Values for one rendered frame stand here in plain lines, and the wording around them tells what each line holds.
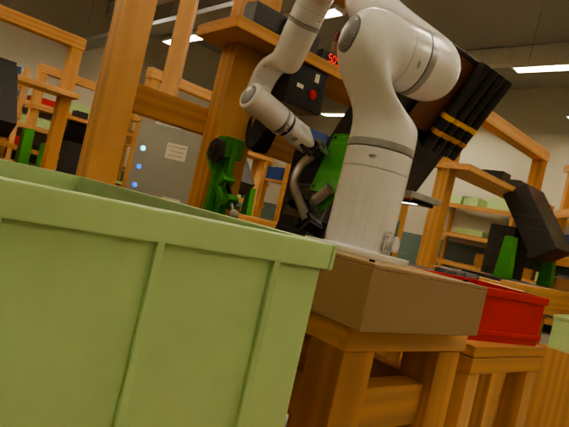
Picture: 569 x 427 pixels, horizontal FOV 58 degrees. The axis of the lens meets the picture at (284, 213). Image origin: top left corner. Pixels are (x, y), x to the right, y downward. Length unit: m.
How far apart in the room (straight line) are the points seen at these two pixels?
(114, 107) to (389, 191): 0.94
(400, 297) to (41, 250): 0.53
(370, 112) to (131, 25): 0.91
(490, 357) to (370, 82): 0.65
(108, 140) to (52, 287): 1.31
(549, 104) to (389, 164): 10.65
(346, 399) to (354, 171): 0.37
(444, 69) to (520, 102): 10.76
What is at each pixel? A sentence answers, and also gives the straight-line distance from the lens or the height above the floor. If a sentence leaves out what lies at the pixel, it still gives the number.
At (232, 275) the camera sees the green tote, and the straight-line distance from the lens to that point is 0.31.
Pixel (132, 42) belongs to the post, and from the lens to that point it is 1.62.
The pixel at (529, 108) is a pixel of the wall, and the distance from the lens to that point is 11.61.
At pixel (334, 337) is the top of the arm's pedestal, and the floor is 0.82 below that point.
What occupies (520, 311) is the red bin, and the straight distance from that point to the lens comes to 1.34.
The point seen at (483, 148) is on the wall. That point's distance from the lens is 11.72.
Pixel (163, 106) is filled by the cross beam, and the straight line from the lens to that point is 1.74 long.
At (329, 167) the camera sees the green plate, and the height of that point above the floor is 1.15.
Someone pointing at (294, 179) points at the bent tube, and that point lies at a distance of 1.67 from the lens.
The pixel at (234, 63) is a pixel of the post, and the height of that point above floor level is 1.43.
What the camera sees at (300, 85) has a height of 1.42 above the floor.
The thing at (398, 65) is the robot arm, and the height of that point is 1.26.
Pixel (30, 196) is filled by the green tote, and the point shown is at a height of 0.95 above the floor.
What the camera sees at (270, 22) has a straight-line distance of 1.80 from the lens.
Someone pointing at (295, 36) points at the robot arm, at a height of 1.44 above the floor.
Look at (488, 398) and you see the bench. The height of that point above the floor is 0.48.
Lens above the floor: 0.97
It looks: level
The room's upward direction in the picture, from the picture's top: 13 degrees clockwise
